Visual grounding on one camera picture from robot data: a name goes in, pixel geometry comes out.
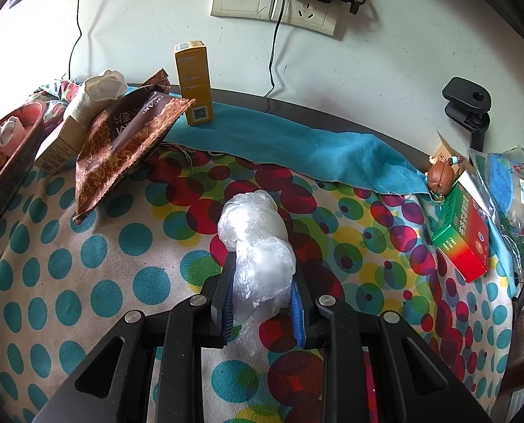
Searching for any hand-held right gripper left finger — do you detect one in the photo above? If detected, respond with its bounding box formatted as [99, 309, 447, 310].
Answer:
[33, 251, 238, 423]

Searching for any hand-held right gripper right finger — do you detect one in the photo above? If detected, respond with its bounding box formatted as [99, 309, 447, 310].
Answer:
[288, 264, 494, 423]

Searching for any small clear plastic bag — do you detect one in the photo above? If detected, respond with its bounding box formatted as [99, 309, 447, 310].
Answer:
[218, 189, 297, 357]

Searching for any round red metal tray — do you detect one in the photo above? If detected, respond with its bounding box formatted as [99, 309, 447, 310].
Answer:
[0, 100, 49, 247]

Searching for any polka dot cloth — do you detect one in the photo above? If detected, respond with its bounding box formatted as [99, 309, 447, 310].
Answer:
[0, 77, 518, 423]

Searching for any blue towel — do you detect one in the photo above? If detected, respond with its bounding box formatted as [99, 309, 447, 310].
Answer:
[125, 86, 520, 298]

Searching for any green and red box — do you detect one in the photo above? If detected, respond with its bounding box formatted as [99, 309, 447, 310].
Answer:
[430, 183, 492, 283]

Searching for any brown snack packet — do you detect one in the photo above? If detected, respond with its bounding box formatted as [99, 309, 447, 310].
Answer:
[72, 68, 197, 225]

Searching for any cardboard tag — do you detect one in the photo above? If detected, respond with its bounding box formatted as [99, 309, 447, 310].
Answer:
[434, 130, 476, 172]

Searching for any tall yellow medicine box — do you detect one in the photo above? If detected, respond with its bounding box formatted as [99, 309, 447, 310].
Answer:
[174, 41, 214, 128]

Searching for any clear bag with blue item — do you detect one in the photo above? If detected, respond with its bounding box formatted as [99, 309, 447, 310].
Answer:
[467, 145, 524, 274]

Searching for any black clamp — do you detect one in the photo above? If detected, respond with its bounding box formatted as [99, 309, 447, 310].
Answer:
[442, 76, 493, 153]

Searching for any white power outlet plate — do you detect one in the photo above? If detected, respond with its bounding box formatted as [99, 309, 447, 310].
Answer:
[271, 0, 348, 38]

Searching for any brown keychain figure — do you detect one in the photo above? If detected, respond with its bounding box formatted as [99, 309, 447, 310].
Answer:
[426, 152, 461, 201]

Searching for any thin black adapter cable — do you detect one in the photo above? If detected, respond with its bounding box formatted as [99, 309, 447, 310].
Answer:
[266, 0, 286, 98]

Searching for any long black hanging cable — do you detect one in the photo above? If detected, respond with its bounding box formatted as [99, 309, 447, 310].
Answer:
[68, 0, 89, 78]

